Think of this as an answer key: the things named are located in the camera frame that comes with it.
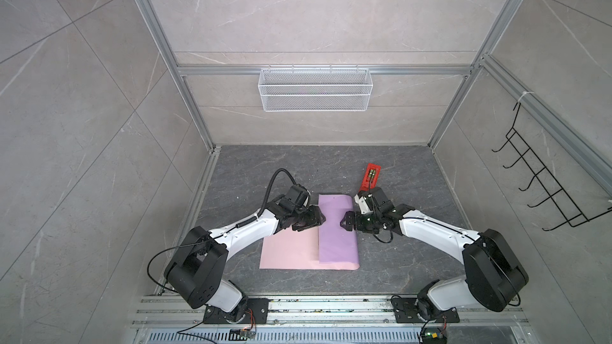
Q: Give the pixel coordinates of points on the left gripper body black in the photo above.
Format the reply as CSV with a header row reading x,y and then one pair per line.
x,y
296,213

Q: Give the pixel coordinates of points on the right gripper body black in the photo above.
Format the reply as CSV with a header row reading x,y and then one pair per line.
x,y
368,222

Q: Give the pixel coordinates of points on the pink wrapping paper sheet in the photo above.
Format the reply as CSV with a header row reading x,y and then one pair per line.
x,y
325,247

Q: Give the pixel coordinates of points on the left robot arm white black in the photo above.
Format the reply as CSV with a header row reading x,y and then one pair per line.
x,y
197,266

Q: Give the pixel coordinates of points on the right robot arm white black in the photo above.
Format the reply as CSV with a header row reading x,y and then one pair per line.
x,y
493,275

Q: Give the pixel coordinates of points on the red tape dispenser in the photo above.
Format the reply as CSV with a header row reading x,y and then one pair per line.
x,y
370,177

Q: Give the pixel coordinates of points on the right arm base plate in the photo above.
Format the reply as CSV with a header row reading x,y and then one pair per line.
x,y
414,310

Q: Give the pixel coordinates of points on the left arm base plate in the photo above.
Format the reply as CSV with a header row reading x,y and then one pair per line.
x,y
256,309

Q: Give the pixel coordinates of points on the white wire mesh basket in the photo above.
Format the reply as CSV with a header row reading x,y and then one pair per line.
x,y
315,89

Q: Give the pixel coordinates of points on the aluminium rail base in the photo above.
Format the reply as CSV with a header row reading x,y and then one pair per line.
x,y
324,319

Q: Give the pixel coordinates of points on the black wire hook rack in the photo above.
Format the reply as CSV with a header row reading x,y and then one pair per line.
x,y
541,174

